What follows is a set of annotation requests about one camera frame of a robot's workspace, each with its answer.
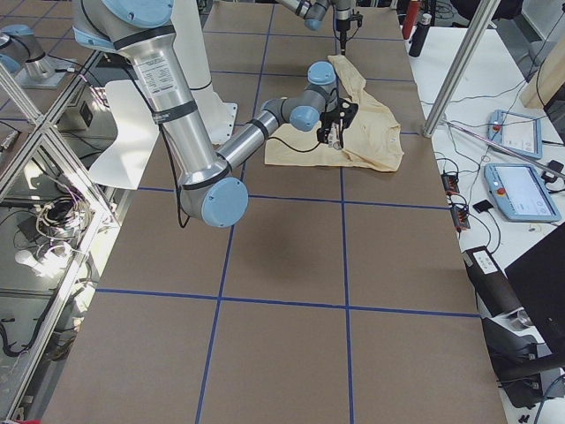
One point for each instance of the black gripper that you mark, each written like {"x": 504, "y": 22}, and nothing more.
{"x": 334, "y": 124}
{"x": 341, "y": 25}

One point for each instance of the cream long-sleeve printed shirt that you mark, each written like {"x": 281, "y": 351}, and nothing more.
{"x": 372, "y": 141}

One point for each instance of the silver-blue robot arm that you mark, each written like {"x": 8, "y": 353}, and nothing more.
{"x": 313, "y": 13}
{"x": 143, "y": 33}

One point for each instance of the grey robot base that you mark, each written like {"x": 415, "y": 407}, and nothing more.
{"x": 26, "y": 60}

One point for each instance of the red bottle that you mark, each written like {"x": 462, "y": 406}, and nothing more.
{"x": 410, "y": 18}

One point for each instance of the black bottle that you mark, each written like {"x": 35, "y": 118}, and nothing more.
{"x": 419, "y": 37}

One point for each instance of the orange terminal block far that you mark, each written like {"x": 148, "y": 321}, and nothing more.
{"x": 450, "y": 183}

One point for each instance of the orange terminal block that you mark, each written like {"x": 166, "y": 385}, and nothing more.
{"x": 450, "y": 183}
{"x": 460, "y": 217}

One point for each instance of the orange terminal block near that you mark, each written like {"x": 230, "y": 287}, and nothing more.
{"x": 460, "y": 217}

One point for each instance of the small black square pad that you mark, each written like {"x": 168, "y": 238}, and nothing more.
{"x": 482, "y": 206}

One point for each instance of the far blue teach pendant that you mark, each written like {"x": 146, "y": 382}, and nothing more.
{"x": 516, "y": 132}

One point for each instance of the blue teach pendant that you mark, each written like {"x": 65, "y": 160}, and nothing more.
{"x": 519, "y": 193}
{"x": 516, "y": 132}

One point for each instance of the near blue teach pendant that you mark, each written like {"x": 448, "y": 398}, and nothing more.
{"x": 519, "y": 193}

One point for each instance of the black cylinder with label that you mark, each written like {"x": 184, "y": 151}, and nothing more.
{"x": 489, "y": 281}

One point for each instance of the black monitor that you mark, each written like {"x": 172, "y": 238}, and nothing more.
{"x": 537, "y": 279}

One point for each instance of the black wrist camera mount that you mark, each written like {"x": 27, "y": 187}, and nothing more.
{"x": 346, "y": 110}
{"x": 357, "y": 17}

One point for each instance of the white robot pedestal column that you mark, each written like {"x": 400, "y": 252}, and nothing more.
{"x": 218, "y": 116}

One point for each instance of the aluminium frame post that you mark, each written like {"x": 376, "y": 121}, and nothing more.
{"x": 479, "y": 23}

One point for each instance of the aluminium frame rail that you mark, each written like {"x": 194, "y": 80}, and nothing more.
{"x": 30, "y": 307}

